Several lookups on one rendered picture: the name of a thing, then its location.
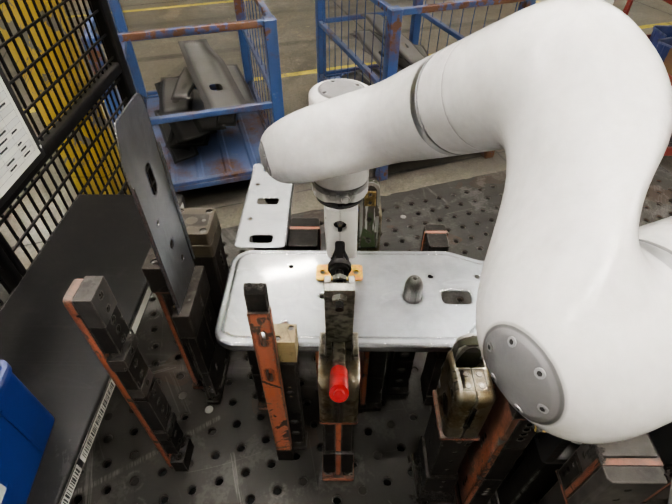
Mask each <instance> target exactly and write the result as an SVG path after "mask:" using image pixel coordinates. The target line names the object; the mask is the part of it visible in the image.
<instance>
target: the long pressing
mask: <svg viewBox="0 0 672 504"><path fill-rule="evenodd" d="M330 259H331V258H329V257H328V256H327V250H249V251H245V252H242V253H240V254H239V255H237V256H236V257H235V258H234V259H233V260H232V262H231V264H230V268H229V272H228V277H227V281H226V285H225V289H224V293H223V297H222V301H221V305H220V309H219V313H218V318H217V322H216V326H215V331H214V333H215V338H216V340H217V342H218V343H219V345H220V346H222V347H223V348H225V349H228V350H233V351H255V350H254V346H253V341H252V336H251V332H250V327H249V323H248V318H247V308H246V303H245V298H244V292H243V285H244V283H266V285H267V291H268V297H269V304H270V306H271V310H272V317H273V323H274V324H282V323H283V322H287V323H288V324H297V334H298V345H299V351H319V346H320V332H325V309H324V298H319V294H320V293H321V292H322V293H324V281H318V280H316V266H317V265H319V264H328V263H329V262H330ZM349 262H350V263H351V265H362V267H363V280H362V281H355V305H354V322H353V332H358V340H359V352H449V351H450V350H451V348H452V346H453V345H454V343H455V341H456V339H457V338H458V337H459V336H461V335H465V334H477V332H476V301H477V292H478V287H479V282H480V278H479V279H476V278H475V275H478V276H479V277H481V273H482V268H483V265H484V261H481V260H476V259H472V258H469V257H465V256H462V255H458V254H455V253H451V252H445V251H357V256H356V258H354V259H353V258H349ZM289 265H293V266H294V267H293V268H289ZM411 275H418V276H420V277H421V279H422V281H423V292H422V298H421V301H420V302H418V303H416V304H411V303H408V302H406V301H405V300H404V299H403V291H404V285H405V282H406V280H407V278H408V277H409V276H411ZM428 275H431V276H433V278H428ZM442 292H467V293H469V295H470V297H471V303H470V304H446V303H444V302H443V300H442V295H441V294H442Z"/></svg>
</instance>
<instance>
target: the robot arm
mask: <svg viewBox="0 0 672 504"><path fill-rule="evenodd" d="M308 98H309V106H307V107H304V108H302V109H300V110H297V111H295V112H293V113H291V114H288V115H286V116H284V117H283V118H281V119H279V120H278V121H276V122H275V123H273V124H272V125H271V126H269V127H268V128H267V129H266V130H265V132H264V133H263V135H262V137H261V140H260V145H259V154H260V159H261V164H262V165H263V167H264V169H265V171H266V172H267V173H268V174H269V175H270V176H271V177H272V178H273V179H275V180H276V181H278V182H281V183H286V184H296V183H307V182H312V189H313V193H314V195H315V196H316V198H317V200H318V201H319V202H320V203H321V204H322V205H324V223H325V237H326V248H327V256H328V257H329V258H331V259H330V261H331V260H333V259H335V258H344V259H346V260H348V261H349V258H353V259H354V258H356V256H357V232H358V204H360V203H361V202H362V201H363V199H364V197H365V195H366V194H367V192H368V181H369V169H374V168H378V167H382V166H386V165H390V164H395V163H401V162H408V161H418V160H427V159H436V158H444V157H451V156H458V155H465V154H472V153H479V152H487V151H494V150H501V149H504V150H505V154H506V180H505V186H504V193H503V197H502V201H501V205H500V209H499V213H498V216H497V220H496V224H495V227H494V231H493V234H492V237H491V241H490V244H489V247H488V251H487V254H486V258H485V261H484V265H483V268H482V273H481V277H480V282H479V287H478V292H477V301H476V332H477V338H478V344H479V347H480V351H481V354H482V357H483V359H484V362H485V364H486V366H487V369H488V371H489V373H490V375H491V377H492V379H493V380H494V382H495V383H496V385H497V387H498V388H499V390H500V391H501V392H502V394H503V395H504V396H505V398H506V399H507V400H508V402H509V403H510V404H511V405H512V406H513V407H514V408H515V409H516V410H517V411H518V412H519V413H520V414H521V415H522V416H523V417H524V418H526V419H527V420H528V421H529V422H530V423H532V424H534V425H535V426H537V427H539V428H540V429H542V430H544V431H545V432H547V433H549V434H551V435H554V436H556V437H558V438H561V439H564V440H568V441H572V442H576V443H583V444H607V443H616V442H621V441H625V440H628V439H632V438H635V437H639V436H641V435H644V434H647V433H649V432H651V431H654V430H656V429H658V428H660V427H662V426H664V425H666V424H669V423H671V422H672V216H670V217H667V218H664V219H661V220H658V221H655V222H652V223H649V224H646V225H643V226H640V227H639V221H640V215H641V211H642V207H643V203H644V200H645V197H646V194H647V191H648V188H649V185H650V183H651V181H652V178H653V176H654V174H655V172H656V170H657V168H658V166H659V164H660V162H661V160H662V158H663V155H664V153H665V151H666V149H667V146H668V144H669V140H670V137H671V133H672V86H671V82H670V79H669V76H668V73H667V70H666V68H665V66H664V63H663V61H662V59H661V57H660V56H659V54H658V52H657V50H656V49H655V47H654V46H653V45H652V43H651V42H650V40H649V39H648V37H647V36H646V35H645V33H644V32H643V31H642V30H641V29H640V28H639V27H638V26H637V25H636V23H635V22H634V21H633V20H632V19H631V18H630V17H629V16H627V15H626V14H625V13H624V12H623V11H621V10H620V9H618V8H617V7H615V6H613V5H612V4H610V3H607V2H605V1H603V0H546V1H542V2H539V3H536V4H534V5H531V6H529V7H526V8H524V9H521V10H519V11H517V12H515V13H513V14H511V15H509V16H507V17H505V18H503V19H501V20H499V21H497V22H494V23H492V24H490V25H488V26H486V27H485V28H483V29H481V30H479V31H477V32H475V33H473V34H471V35H469V36H467V37H465V38H463V39H461V40H459V41H457V42H455V43H453V44H451V45H449V46H447V47H445V48H443V49H441V50H439V51H438V52H436V53H434V54H432V55H430V56H428V57H426V58H424V59H422V60H420V61H418V62H416V63H414V64H412V65H411V66H409V67H407V68H405V69H403V70H401V71H400V72H398V73H396V74H394V75H392V76H390V77H389V78H387V79H385V80H383V81H381V82H378V83H376V84H373V85H370V86H367V85H366V84H364V83H362V82H359V81H356V80H352V79H330V80H326V81H322V82H320V83H318V84H316V85H315V86H313V87H312V88H311V89H310V91H309V95H308Z"/></svg>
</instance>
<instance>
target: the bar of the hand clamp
mask: <svg viewBox="0 0 672 504"><path fill-rule="evenodd" d="M351 270H352V268H351V263H350V262H349V261H348V260H346V259H344V258H335V259H333V260H331V261H330V262H329V263H328V272H329V273H330V274H332V275H333V282H331V276H324V309H325V333H326V355H332V342H346V355H347V356H351V355H352V339H353V322H354V305H355V276H349V277H348V283H346V282H347V276H346V275H347V274H349V273H350V272H351Z"/></svg>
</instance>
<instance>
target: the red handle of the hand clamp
mask: <svg viewBox="0 0 672 504"><path fill-rule="evenodd" d="M332 347H333V367H332V369H331V370H330V382H329V396H330V398H331V400H332V401H334V402H337V403H341V402H344V401H345V400H347V398H348V396H349V384H348V370H347V369H346V366H345V347H346V342H332Z"/></svg>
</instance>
